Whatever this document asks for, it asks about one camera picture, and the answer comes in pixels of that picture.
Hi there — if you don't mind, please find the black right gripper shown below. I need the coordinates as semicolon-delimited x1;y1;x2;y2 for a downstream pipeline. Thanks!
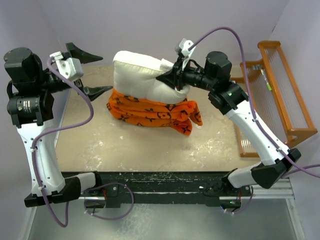
157;54;217;92

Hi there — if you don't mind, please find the white pillow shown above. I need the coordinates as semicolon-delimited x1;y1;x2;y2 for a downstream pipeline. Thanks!
113;50;191;104

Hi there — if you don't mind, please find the orange patterned pillowcase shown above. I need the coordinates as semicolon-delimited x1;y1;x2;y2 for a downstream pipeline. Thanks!
106;89;203;136

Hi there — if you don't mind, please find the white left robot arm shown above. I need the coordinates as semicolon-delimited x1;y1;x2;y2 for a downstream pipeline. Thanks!
3;42;110;208

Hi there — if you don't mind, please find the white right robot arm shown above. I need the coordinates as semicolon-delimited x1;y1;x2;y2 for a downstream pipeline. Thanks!
156;51;301;196

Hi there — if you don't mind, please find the grey small clip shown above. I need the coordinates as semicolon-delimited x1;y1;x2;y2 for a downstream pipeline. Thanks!
252;64;263;71

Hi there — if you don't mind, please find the green tipped white pen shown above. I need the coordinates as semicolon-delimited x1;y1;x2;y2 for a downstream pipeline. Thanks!
260;69;272;92

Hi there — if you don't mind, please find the orange wooden tiered rack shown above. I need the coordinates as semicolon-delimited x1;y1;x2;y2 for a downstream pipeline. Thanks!
245;40;318;148

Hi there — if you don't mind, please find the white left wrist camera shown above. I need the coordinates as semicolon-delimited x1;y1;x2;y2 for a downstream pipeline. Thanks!
49;51;84;82

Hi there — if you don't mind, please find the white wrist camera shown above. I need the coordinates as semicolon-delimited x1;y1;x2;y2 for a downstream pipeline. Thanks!
175;38;196;71
49;51;84;82

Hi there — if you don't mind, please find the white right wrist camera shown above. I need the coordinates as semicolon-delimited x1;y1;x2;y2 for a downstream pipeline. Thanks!
175;38;196;71

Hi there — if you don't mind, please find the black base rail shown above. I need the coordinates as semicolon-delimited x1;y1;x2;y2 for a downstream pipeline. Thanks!
80;171;251;208

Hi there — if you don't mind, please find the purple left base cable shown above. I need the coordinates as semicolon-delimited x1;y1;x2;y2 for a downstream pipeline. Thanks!
83;182;135;222

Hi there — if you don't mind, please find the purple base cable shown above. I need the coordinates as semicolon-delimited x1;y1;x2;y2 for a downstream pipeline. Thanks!
221;186;255;216
83;182;135;222

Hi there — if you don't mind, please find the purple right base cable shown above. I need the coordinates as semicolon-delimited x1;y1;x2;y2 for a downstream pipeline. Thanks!
221;186;255;216

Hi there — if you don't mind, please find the aluminium frame rail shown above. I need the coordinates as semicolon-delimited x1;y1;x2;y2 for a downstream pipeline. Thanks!
22;179;305;240

